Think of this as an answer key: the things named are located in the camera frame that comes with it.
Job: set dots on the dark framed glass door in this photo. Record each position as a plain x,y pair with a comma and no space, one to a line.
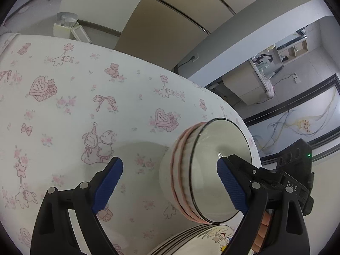
292,127

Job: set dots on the pink cloth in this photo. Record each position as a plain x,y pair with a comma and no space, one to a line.
268,86

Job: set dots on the grey plastic bag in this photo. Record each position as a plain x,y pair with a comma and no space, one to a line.
66,18

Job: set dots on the person's right hand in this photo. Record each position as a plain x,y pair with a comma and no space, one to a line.
263,228

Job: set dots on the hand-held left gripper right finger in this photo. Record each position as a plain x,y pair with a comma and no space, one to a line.
232,186

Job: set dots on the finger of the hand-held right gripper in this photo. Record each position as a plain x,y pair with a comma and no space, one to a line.
261,175

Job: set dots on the white bowl with dark rim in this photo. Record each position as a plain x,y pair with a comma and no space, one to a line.
212,164

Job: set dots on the pink print white tablecloth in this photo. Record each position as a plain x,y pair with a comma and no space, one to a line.
79,71

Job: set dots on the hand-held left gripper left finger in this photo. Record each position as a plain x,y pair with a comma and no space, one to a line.
106,186

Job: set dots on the pink patterned ceramic bowl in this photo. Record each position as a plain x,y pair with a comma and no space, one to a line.
167,175
186,191

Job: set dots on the beige bathroom vanity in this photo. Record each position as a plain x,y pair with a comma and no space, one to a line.
244,85

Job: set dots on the white bathroom wall outlet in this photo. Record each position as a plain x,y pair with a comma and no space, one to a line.
296,77

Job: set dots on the black faucet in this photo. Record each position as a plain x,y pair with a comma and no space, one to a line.
264,58

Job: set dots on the bathroom mirror cabinet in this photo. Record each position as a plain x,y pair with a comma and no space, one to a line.
292,45

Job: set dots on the beige refrigerator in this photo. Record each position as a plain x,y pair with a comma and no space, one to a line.
164,18

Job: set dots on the white wall socket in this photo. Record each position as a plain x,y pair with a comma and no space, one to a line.
195,58

